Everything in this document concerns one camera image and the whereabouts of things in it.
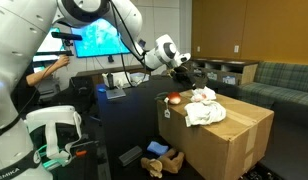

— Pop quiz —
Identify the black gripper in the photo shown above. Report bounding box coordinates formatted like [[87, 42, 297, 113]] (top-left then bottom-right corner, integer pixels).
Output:
[[173, 64, 209, 90]]

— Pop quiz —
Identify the white cloth towel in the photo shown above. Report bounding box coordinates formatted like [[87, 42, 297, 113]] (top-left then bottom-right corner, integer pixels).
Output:
[[183, 99, 227, 128]]

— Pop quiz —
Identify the blue wavy sponge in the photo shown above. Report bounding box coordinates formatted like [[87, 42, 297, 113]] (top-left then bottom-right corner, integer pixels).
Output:
[[146, 140, 170, 156]]

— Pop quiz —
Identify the brown plush moose toy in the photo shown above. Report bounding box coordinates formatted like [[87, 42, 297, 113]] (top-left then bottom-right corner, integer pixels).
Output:
[[140, 148, 186, 179]]

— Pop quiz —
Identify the person bare forearm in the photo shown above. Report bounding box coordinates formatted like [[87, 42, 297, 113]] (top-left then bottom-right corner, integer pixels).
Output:
[[26, 61, 62, 87]]

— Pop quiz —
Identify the pale flat box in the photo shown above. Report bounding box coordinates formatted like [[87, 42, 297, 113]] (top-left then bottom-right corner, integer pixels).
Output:
[[130, 72, 150, 83]]

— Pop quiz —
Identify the large cardboard box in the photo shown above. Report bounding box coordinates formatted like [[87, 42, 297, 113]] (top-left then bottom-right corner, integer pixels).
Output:
[[156, 88, 275, 180]]

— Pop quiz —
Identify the white box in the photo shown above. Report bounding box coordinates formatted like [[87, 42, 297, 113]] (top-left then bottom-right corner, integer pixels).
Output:
[[102, 71, 132, 89]]

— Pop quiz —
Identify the person hand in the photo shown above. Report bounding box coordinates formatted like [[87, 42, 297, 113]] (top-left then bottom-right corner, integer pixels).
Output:
[[55, 54, 71, 69]]

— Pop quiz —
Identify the wooden shelf cabinet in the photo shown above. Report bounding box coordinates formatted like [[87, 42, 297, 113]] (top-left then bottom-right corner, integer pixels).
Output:
[[190, 58, 260, 86]]

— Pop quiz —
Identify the green plaid sofa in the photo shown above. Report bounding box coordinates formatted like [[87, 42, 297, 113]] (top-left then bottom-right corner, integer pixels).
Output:
[[237, 61, 308, 109]]

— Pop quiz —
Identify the dark grey eraser block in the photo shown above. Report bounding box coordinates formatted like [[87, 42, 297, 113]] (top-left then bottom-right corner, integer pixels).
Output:
[[118, 145, 143, 167]]

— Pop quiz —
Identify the wooden TV console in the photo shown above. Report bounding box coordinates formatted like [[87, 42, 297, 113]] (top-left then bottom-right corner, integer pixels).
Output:
[[75, 64, 152, 88]]

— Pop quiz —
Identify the black office chair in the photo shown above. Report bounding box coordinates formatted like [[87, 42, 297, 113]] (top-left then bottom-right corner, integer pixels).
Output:
[[50, 76, 98, 115]]

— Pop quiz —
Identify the white VR headset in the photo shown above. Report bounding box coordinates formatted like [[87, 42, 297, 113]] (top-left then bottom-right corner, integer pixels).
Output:
[[24, 105, 83, 168]]

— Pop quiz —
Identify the small cyan monitor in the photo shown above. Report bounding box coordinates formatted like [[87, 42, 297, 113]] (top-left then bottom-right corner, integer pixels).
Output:
[[33, 26, 67, 63]]

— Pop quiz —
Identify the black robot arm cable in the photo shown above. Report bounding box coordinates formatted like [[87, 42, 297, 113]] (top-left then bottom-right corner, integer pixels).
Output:
[[108, 0, 148, 88]]

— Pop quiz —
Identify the black camera stand grey base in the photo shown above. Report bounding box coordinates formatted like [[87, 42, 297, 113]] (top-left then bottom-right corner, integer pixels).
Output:
[[105, 71, 127, 100]]

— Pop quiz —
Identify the large wall TV screen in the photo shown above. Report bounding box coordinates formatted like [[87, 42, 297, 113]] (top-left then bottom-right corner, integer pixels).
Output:
[[71, 18, 132, 58]]

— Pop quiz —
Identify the black stereo camera bar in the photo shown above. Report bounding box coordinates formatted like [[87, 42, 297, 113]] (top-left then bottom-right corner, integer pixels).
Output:
[[51, 31, 84, 42]]

